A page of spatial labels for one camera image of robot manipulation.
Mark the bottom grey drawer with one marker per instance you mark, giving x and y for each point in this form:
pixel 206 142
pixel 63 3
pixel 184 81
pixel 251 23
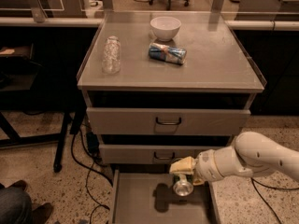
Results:
pixel 141 198

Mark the brown shoe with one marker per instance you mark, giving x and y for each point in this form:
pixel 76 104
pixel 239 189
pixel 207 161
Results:
pixel 42 213

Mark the black table stand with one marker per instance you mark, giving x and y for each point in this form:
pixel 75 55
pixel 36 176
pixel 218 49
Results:
pixel 33 87

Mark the middle grey drawer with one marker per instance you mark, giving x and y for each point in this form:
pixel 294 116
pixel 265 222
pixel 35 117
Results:
pixel 138 154

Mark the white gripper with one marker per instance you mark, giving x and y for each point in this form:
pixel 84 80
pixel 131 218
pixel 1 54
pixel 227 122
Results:
pixel 206 166

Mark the blue soda can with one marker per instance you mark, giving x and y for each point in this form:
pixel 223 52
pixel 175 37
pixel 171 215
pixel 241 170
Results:
pixel 167 54

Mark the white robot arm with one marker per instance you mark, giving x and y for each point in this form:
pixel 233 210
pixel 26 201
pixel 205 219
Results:
pixel 251 154

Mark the clear plastic bottle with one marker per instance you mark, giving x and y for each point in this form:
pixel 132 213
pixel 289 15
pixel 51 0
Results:
pixel 111 62

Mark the black power adapter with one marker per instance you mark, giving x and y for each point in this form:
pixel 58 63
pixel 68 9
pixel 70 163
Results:
pixel 92 143

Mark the grey drawer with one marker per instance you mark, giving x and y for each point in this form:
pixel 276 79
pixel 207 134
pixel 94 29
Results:
pixel 138 154
pixel 150 121
pixel 141 198

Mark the green soda can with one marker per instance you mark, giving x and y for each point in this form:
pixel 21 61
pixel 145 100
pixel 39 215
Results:
pixel 182 185

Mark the white bowl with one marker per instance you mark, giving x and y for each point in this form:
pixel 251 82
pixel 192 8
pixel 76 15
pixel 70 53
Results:
pixel 165 28

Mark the top grey drawer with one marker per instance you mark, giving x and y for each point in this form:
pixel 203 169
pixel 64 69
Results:
pixel 150 121

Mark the grey drawer cabinet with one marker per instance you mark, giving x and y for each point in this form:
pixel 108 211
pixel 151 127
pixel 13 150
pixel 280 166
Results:
pixel 216 75

